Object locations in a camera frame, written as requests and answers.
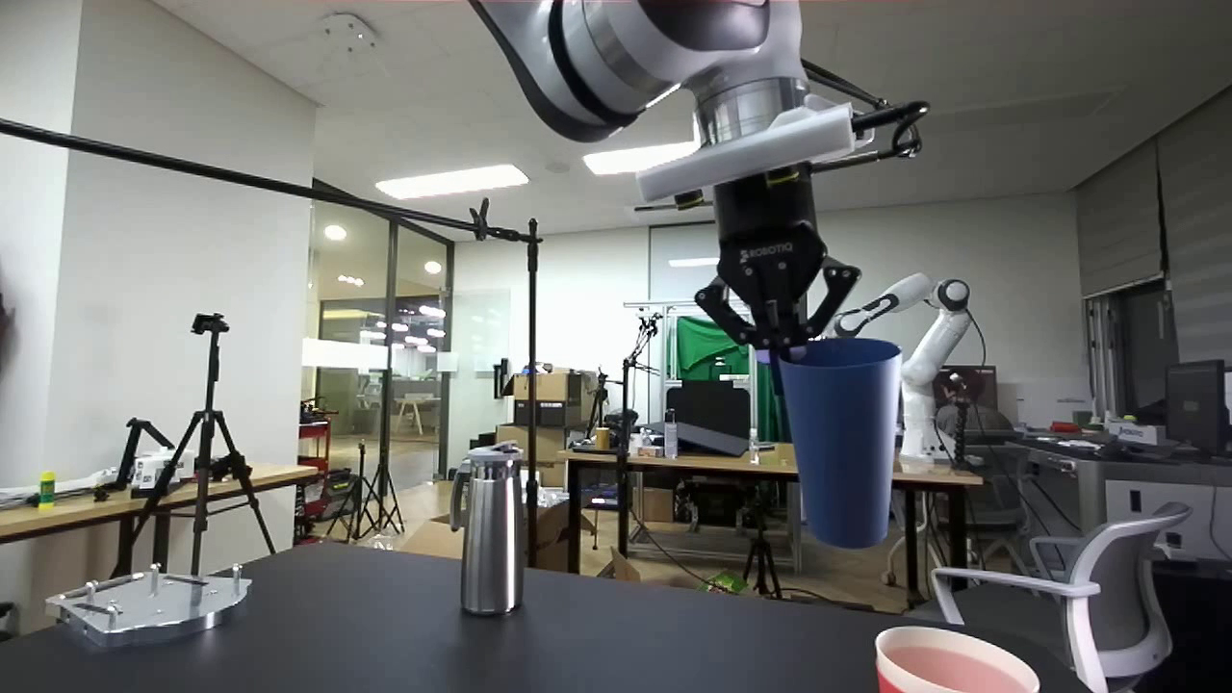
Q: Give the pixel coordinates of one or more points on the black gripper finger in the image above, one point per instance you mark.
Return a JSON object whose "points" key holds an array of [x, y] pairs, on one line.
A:
{"points": [[738, 303], [827, 295]]}

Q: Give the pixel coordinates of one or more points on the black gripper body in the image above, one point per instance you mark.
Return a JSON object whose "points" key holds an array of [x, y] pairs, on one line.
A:
{"points": [[768, 233]]}

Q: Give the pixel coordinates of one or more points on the blue plastic cup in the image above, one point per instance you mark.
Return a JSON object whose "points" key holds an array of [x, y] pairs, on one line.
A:
{"points": [[842, 446]]}

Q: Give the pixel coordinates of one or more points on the white plastic cup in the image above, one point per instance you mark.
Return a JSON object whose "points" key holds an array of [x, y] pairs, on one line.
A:
{"points": [[957, 668]]}

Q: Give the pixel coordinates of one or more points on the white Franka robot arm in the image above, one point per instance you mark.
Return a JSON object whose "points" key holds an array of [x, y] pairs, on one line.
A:
{"points": [[618, 51]]}

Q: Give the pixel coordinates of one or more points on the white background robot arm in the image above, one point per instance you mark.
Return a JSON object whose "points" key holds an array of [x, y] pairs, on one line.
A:
{"points": [[924, 385]]}

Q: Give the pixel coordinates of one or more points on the green hanging cloth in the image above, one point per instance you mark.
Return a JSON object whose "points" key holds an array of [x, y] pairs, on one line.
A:
{"points": [[699, 365]]}

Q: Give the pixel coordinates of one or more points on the white wrist mounting plate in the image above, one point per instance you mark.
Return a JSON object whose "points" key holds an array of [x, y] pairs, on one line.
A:
{"points": [[743, 149]]}

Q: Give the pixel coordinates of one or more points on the black desk monitor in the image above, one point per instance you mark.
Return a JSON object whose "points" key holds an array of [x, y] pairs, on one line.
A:
{"points": [[709, 418]]}

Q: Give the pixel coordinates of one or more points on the rectangular ceiling light panel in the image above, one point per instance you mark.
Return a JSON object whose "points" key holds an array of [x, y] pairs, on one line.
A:
{"points": [[627, 159], [446, 183]]}

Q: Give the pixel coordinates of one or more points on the wooden desk black legs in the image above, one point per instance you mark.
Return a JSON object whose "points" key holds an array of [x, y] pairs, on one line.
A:
{"points": [[717, 462]]}

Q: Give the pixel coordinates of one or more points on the brown cardboard box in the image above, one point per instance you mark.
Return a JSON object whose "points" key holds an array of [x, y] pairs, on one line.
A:
{"points": [[553, 391]]}

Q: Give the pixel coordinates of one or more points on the black vertical stand pole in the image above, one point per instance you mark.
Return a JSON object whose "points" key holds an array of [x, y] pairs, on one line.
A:
{"points": [[531, 385]]}

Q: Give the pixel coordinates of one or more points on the small black tripod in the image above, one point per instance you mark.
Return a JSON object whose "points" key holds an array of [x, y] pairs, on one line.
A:
{"points": [[758, 550]]}

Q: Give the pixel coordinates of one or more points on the grey office desk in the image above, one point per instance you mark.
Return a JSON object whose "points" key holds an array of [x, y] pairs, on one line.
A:
{"points": [[1065, 495]]}

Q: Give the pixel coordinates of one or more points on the stainless steel thermos jug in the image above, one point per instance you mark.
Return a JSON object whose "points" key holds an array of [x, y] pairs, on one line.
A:
{"points": [[490, 550]]}

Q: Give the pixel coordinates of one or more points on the grey window blind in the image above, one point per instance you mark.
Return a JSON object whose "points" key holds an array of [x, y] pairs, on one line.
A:
{"points": [[1196, 218]]}

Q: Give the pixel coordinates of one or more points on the black computer monitor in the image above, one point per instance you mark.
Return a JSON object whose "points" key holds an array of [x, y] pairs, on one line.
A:
{"points": [[1196, 410]]}

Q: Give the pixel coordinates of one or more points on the black folded tripod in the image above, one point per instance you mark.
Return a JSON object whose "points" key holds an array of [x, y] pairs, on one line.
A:
{"points": [[382, 495]]}

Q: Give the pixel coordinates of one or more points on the white office chair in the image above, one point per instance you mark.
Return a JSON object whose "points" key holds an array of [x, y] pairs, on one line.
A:
{"points": [[1130, 591]]}

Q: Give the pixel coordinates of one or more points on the white ceiling sensor plate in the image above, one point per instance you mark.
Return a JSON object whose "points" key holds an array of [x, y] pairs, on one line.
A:
{"points": [[349, 32]]}

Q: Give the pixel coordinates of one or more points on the black boom pole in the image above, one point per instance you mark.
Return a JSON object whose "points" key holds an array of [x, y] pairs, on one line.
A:
{"points": [[154, 155]]}

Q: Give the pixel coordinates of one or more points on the clear acrylic plate with bolts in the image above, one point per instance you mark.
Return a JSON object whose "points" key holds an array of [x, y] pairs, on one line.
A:
{"points": [[140, 608]]}

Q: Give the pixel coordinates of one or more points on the long wooden bench table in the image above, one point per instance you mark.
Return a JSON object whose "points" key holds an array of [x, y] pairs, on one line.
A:
{"points": [[79, 510]]}

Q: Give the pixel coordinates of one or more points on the small yellow green bottle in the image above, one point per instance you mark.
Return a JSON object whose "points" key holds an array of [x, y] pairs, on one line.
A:
{"points": [[46, 486]]}

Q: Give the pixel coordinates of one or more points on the thin black camera stand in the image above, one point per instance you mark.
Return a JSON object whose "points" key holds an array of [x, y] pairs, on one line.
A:
{"points": [[625, 424]]}

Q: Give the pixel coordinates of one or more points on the glass door black frame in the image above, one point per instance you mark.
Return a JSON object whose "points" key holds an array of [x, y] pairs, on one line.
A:
{"points": [[387, 385]]}

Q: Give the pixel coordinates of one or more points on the black tripod with camera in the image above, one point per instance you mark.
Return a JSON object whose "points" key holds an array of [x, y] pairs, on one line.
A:
{"points": [[209, 324]]}

